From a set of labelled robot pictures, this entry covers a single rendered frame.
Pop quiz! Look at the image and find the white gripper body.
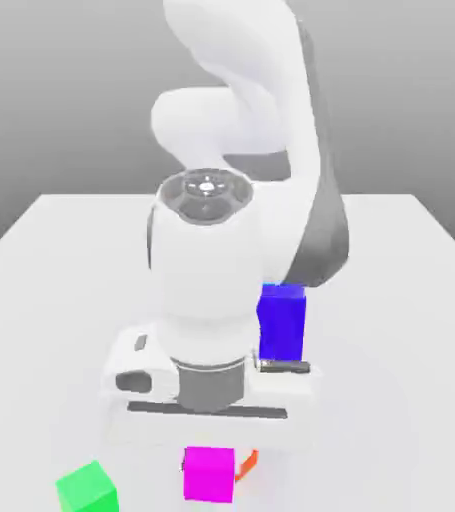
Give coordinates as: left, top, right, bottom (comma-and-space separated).
104, 375, 317, 448

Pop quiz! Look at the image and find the small magenta cube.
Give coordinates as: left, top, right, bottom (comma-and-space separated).
181, 446, 236, 504

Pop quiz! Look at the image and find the small orange cube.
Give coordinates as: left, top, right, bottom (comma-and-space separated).
233, 449, 260, 484

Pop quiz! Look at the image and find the small green cube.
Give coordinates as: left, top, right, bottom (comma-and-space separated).
55, 460, 120, 512

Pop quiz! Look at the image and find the large blue box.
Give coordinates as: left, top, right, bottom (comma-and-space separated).
256, 282, 307, 362

